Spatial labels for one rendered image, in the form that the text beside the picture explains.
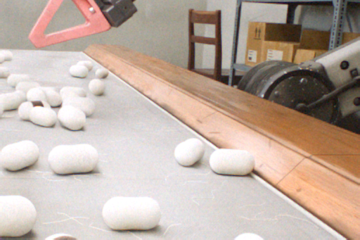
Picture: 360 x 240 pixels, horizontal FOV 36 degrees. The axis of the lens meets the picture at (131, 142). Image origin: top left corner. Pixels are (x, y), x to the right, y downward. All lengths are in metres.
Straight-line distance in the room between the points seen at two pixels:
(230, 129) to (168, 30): 4.76
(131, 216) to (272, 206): 0.11
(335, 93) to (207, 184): 0.48
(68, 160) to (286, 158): 0.16
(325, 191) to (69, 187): 0.17
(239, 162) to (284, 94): 0.42
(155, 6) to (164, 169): 4.82
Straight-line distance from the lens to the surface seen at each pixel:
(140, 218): 0.30
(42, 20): 0.57
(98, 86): 0.78
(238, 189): 0.40
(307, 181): 0.39
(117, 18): 0.54
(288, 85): 0.83
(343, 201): 0.36
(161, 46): 5.26
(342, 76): 0.88
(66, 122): 0.54
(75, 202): 0.35
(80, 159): 0.40
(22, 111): 0.58
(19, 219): 0.29
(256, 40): 3.59
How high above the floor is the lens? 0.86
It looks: 13 degrees down
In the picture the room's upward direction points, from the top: 3 degrees clockwise
